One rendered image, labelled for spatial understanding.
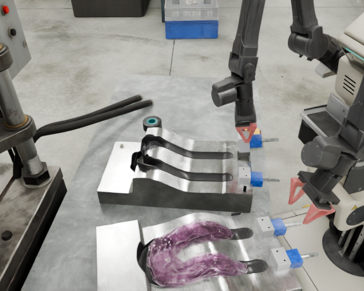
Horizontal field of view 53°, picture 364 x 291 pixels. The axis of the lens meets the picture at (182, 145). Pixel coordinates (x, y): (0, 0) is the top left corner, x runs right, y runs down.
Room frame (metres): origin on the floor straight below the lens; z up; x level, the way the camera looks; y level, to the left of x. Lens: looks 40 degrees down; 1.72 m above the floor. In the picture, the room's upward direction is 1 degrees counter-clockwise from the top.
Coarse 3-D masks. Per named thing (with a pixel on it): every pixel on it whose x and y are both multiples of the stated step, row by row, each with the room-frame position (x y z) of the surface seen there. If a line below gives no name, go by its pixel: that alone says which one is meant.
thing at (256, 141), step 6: (246, 132) 0.96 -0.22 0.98; (240, 138) 0.93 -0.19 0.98; (246, 138) 0.93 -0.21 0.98; (252, 138) 0.94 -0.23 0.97; (258, 138) 0.93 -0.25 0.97; (270, 138) 0.94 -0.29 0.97; (276, 138) 0.93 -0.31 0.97; (240, 144) 0.92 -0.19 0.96; (246, 144) 0.92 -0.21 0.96; (252, 144) 0.92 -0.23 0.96; (258, 144) 0.92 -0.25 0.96; (240, 150) 0.92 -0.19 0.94; (246, 150) 0.92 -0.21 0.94
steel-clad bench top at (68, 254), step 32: (128, 96) 1.49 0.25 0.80; (160, 96) 1.49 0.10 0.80; (192, 96) 1.48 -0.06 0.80; (256, 96) 1.47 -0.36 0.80; (96, 128) 1.24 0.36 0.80; (128, 128) 1.24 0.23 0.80; (192, 128) 1.23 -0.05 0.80; (224, 128) 1.22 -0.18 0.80; (96, 160) 1.04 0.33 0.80; (256, 160) 1.02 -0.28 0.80; (96, 192) 0.87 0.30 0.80; (256, 192) 0.85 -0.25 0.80; (64, 224) 0.74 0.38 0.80; (96, 224) 0.73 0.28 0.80; (64, 256) 0.62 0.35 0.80; (96, 256) 0.62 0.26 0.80; (32, 288) 0.52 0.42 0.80; (64, 288) 0.52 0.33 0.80; (96, 288) 0.52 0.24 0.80
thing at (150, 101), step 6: (144, 102) 1.38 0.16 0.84; (150, 102) 1.40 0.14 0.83; (120, 108) 1.29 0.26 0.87; (126, 108) 1.30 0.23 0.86; (132, 108) 1.32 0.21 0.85; (138, 108) 1.34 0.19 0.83; (102, 114) 1.21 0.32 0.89; (108, 114) 1.22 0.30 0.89; (114, 114) 1.24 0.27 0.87; (120, 114) 1.26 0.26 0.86; (90, 120) 1.16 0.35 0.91; (96, 120) 1.17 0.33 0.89; (102, 120) 1.19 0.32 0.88
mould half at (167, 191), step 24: (192, 144) 1.02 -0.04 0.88; (216, 144) 1.01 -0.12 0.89; (120, 168) 0.93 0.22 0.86; (144, 168) 0.84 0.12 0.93; (192, 168) 0.89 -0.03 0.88; (216, 168) 0.89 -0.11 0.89; (120, 192) 0.81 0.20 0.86; (144, 192) 0.80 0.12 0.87; (168, 192) 0.79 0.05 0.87; (192, 192) 0.78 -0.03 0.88; (216, 192) 0.78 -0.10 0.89; (240, 192) 0.77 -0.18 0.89
